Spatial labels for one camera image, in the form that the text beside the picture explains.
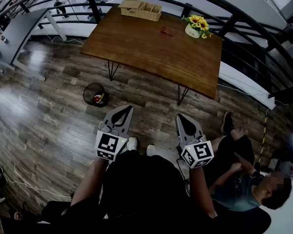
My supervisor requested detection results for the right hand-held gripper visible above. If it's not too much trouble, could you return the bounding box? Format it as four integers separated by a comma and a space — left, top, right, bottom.
172, 113, 217, 171

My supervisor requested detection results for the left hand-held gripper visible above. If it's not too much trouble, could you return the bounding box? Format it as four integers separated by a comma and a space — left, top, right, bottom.
94, 103, 134, 162

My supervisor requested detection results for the black mesh bin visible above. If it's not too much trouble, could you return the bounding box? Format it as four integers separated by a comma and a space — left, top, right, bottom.
82, 81, 110, 109

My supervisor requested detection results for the dark red trash wrapper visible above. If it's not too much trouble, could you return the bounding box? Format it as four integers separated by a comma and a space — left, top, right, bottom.
161, 26, 174, 38

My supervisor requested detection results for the person's left forearm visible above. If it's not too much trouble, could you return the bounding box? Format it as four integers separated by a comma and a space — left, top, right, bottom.
70, 155, 110, 209

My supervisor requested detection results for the person's right forearm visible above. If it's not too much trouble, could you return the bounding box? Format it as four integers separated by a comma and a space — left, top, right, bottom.
186, 165, 221, 219

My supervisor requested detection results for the person's left white shoe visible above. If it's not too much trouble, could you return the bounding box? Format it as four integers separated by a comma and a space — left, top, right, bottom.
125, 137, 139, 153

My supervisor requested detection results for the person's white shoe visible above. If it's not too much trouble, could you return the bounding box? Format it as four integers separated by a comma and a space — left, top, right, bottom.
146, 144, 157, 157
125, 137, 139, 153

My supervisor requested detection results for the person's right white shoe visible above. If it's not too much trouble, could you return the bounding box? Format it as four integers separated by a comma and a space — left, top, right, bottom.
146, 144, 157, 157

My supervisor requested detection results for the brown wooden table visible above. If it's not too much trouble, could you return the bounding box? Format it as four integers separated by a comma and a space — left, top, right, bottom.
76, 1, 225, 109

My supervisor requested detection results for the yellow black striped pole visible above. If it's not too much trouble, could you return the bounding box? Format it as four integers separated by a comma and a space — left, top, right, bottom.
258, 113, 269, 164

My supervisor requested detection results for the person's black clothing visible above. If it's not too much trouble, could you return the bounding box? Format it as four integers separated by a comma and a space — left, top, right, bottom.
0, 142, 237, 234

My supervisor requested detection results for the white pot of sunflowers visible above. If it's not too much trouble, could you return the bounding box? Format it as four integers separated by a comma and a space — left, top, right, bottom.
180, 14, 214, 40

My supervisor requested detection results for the woven wicker basket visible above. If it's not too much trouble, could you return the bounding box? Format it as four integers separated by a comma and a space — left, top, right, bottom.
117, 0, 163, 22

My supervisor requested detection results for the black metal railing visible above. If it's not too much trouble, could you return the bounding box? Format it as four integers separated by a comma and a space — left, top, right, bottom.
0, 0, 293, 104

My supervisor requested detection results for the grey desk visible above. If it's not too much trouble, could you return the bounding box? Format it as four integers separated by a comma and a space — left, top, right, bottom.
0, 5, 70, 83

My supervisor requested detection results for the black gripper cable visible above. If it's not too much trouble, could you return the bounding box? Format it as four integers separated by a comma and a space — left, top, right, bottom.
173, 158, 193, 197

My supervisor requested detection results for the white floor cable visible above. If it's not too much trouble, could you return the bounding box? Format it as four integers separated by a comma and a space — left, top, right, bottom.
0, 164, 74, 199
45, 34, 85, 45

